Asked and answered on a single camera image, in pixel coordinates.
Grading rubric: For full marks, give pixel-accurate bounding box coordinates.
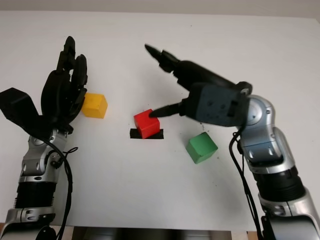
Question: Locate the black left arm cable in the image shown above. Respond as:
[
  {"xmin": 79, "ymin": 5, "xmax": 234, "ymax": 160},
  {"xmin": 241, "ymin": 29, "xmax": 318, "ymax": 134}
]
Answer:
[{"xmin": 43, "ymin": 138, "xmax": 79, "ymax": 240}]

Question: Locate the black tape strip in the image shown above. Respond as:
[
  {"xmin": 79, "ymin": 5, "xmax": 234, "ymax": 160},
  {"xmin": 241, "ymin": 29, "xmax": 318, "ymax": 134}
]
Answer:
[{"xmin": 129, "ymin": 128, "xmax": 165, "ymax": 140}]

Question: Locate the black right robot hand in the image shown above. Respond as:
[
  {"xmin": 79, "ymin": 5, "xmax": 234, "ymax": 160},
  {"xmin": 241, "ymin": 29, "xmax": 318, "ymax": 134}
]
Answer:
[{"xmin": 144, "ymin": 44, "xmax": 253, "ymax": 118}]

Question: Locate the green cube block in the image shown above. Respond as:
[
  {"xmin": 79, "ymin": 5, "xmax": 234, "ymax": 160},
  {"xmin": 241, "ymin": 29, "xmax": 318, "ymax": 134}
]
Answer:
[{"xmin": 185, "ymin": 132, "xmax": 219, "ymax": 165}]

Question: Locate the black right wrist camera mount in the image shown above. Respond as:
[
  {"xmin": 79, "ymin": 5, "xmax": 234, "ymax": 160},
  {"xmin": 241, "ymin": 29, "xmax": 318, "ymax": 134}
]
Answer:
[{"xmin": 186, "ymin": 83, "xmax": 251, "ymax": 127}]

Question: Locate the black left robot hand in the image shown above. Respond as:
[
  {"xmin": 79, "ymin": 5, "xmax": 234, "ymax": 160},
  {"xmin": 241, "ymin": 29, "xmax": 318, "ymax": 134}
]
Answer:
[{"xmin": 41, "ymin": 36, "xmax": 89, "ymax": 131}]

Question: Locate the dark grey robot torso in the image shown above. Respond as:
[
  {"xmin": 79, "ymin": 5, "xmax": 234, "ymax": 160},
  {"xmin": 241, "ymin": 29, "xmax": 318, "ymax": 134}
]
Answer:
[{"xmin": 72, "ymin": 226, "xmax": 232, "ymax": 240}]

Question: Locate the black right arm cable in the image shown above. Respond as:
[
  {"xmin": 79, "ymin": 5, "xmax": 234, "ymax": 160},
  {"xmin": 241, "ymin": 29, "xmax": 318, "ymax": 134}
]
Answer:
[{"xmin": 229, "ymin": 129, "xmax": 266, "ymax": 240}]

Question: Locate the yellow cube block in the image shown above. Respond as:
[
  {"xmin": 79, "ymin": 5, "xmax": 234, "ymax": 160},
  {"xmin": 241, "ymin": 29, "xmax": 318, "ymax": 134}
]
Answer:
[{"xmin": 81, "ymin": 92, "xmax": 108, "ymax": 119}]

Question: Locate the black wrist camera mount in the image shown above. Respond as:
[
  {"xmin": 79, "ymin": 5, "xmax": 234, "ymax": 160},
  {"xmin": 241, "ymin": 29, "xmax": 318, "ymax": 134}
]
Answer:
[
  {"xmin": 186, "ymin": 83, "xmax": 251, "ymax": 127},
  {"xmin": 0, "ymin": 87, "xmax": 55, "ymax": 137}
]

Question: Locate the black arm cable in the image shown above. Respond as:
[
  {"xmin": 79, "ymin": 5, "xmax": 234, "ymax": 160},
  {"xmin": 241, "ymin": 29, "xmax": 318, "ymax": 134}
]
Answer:
[
  {"xmin": 229, "ymin": 129, "xmax": 266, "ymax": 240},
  {"xmin": 43, "ymin": 138, "xmax": 79, "ymax": 240}
]

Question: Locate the red cube block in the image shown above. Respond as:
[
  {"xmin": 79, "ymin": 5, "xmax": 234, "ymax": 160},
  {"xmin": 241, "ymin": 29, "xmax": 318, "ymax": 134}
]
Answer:
[{"xmin": 133, "ymin": 108, "xmax": 161, "ymax": 139}]

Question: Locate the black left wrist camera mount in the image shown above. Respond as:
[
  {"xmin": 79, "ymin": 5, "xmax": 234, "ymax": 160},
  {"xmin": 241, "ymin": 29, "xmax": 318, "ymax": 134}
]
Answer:
[{"xmin": 0, "ymin": 87, "xmax": 55, "ymax": 137}]

